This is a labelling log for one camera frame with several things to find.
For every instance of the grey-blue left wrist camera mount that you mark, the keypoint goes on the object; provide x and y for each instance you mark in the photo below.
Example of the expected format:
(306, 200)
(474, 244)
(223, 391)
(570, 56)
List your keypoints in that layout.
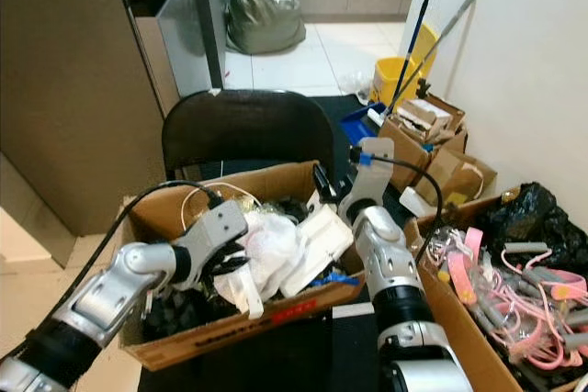
(216, 231)

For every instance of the grey-blue right wrist camera mount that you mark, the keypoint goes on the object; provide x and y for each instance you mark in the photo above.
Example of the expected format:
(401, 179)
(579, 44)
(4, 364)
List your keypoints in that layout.
(367, 176)

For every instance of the grey-blue wrist camera mount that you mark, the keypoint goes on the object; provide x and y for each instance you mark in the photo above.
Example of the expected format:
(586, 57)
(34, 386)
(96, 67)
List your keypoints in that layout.
(216, 231)
(367, 176)

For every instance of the white foam tray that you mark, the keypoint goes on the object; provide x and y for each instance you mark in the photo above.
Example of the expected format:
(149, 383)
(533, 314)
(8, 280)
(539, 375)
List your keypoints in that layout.
(317, 240)

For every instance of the cardboard trash box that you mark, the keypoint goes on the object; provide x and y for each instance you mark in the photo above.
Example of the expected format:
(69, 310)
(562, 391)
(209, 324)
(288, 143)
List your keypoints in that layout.
(257, 323)

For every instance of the black garbage bag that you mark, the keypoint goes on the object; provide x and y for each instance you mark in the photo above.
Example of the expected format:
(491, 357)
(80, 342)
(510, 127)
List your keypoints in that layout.
(533, 218)

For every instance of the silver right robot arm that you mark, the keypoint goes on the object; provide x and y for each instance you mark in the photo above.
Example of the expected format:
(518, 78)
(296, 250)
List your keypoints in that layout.
(390, 273)

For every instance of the brown tall cabinet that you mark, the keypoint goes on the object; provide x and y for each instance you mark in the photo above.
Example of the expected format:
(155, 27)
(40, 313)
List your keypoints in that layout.
(73, 89)

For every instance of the yellow mop bucket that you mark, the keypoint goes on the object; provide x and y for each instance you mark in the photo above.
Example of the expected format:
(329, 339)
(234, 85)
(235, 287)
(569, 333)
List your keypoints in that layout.
(400, 75)

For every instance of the blue wrapper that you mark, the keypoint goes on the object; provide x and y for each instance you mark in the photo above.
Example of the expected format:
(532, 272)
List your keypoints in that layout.
(331, 277)

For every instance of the black round-back chair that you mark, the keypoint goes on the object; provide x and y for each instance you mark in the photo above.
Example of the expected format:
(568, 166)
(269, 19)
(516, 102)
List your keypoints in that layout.
(243, 130)

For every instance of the small brown cardboard box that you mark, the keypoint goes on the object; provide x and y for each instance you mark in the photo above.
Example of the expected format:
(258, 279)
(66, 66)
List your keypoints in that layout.
(459, 176)

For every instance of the grey-green garbage bag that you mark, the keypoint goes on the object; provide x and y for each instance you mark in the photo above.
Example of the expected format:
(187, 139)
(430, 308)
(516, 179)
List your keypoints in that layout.
(262, 11)

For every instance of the black crumpled trash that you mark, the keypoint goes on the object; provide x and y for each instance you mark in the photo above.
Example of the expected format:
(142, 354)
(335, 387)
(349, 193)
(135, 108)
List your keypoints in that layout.
(175, 314)

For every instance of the silver fridge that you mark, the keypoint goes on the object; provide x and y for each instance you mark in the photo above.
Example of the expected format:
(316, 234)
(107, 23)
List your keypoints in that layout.
(184, 25)

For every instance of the open cardboard box white contents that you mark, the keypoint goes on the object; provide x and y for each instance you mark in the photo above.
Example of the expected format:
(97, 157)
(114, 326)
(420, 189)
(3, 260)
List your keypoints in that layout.
(432, 121)

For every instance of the blue dustpan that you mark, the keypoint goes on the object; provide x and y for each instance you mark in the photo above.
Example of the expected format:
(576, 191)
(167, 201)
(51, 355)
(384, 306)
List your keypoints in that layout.
(358, 126)

